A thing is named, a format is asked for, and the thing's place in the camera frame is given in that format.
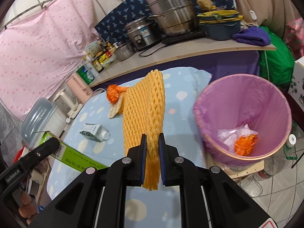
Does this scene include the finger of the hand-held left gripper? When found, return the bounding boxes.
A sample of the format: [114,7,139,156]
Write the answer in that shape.
[14,138,61,171]

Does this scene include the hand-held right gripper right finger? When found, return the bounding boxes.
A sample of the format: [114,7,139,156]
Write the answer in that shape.
[159,133,278,228]

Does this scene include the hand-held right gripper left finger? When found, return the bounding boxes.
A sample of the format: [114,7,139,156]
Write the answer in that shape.
[27,134,148,228]

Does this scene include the light green box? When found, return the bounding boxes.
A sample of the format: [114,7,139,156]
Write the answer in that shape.
[38,131,110,171]

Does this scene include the orange foam net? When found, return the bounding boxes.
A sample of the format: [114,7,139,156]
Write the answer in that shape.
[122,69,166,191]

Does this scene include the white paper towel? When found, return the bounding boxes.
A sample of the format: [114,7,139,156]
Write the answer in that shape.
[217,123,258,148]

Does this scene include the knotted red plastic bag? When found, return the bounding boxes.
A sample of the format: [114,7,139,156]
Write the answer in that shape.
[235,134,259,157]

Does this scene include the pink trash bin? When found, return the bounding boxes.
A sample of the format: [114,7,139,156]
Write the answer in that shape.
[193,74,292,169]

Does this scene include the person's left hand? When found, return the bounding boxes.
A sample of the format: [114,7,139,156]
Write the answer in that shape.
[18,191,37,225]

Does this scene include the lidded plastic container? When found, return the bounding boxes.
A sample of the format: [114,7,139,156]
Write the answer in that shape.
[19,97,68,148]

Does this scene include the white electric kettle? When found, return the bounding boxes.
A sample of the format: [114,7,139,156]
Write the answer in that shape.
[53,89,83,119]

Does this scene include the green patterned carton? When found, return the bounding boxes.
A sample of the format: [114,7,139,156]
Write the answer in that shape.
[79,123,111,143]

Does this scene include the blue dotted tablecloth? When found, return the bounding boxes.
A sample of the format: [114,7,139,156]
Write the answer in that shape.
[46,66,213,228]

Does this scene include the orange plastic bag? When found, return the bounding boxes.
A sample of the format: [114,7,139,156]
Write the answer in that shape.
[106,84,130,104]

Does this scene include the pink electric kettle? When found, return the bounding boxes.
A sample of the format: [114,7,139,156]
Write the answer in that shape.
[66,73,94,98]

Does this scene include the wooden stool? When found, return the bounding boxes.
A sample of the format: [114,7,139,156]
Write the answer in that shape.
[207,152,265,180]

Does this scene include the green label bottle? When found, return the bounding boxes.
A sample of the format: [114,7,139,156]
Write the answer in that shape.
[77,64,94,86]

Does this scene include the white plastic bottle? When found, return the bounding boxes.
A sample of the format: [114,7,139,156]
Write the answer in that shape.
[84,55,100,78]

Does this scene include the clear food container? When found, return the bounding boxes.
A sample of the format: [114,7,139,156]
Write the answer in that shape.
[103,57,119,69]

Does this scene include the pink dotted curtain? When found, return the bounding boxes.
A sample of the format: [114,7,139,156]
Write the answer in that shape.
[0,0,100,121]

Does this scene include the dark sauce bottle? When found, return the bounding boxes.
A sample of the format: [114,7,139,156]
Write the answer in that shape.
[91,52,105,74]

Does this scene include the yellow seasoning packet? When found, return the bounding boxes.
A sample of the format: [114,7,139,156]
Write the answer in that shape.
[98,51,114,64]

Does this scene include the small steel pot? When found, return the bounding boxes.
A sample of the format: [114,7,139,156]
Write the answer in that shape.
[113,42,136,62]

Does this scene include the wooden counter board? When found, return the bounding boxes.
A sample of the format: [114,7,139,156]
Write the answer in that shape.
[89,37,277,88]

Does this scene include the white green box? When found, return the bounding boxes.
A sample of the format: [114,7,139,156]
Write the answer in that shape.
[84,40,101,56]

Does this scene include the clear plastic bottle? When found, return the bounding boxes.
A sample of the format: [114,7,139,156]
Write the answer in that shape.
[264,133,298,176]

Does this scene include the steel rice cooker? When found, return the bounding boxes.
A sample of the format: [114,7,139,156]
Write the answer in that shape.
[125,17,161,51]

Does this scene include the black induction cooker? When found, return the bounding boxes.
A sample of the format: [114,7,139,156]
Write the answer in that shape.
[162,30,207,44]

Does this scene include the dark blue basin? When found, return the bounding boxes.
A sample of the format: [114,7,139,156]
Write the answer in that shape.
[202,20,241,41]

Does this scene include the blue printed cloth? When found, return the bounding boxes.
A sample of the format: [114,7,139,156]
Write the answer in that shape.
[95,0,235,45]

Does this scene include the bamboo curtain rod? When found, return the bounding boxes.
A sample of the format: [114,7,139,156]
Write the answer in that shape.
[0,0,83,31]

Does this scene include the steel steamer pot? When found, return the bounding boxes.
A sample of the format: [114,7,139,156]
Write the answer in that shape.
[145,0,197,36]

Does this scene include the green plastic bag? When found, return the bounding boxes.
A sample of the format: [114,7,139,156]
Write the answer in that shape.
[258,25,295,87]

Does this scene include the purple towel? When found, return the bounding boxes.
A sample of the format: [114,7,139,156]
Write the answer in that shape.
[232,26,271,47]

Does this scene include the yellow plastic basin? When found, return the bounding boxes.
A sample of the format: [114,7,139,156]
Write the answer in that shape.
[197,9,245,24]

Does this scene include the white printed box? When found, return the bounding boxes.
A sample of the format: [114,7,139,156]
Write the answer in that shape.
[287,56,304,100]

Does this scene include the brown loofah sponge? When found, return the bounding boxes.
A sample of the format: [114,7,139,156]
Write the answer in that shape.
[197,0,214,12]

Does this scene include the pink floral cloth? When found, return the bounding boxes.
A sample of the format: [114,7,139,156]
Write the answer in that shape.
[284,17,304,60]

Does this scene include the beige curtain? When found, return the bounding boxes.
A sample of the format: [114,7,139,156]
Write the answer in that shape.
[226,0,304,38]

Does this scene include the black power cable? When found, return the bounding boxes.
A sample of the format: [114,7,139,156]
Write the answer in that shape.
[138,34,171,57]

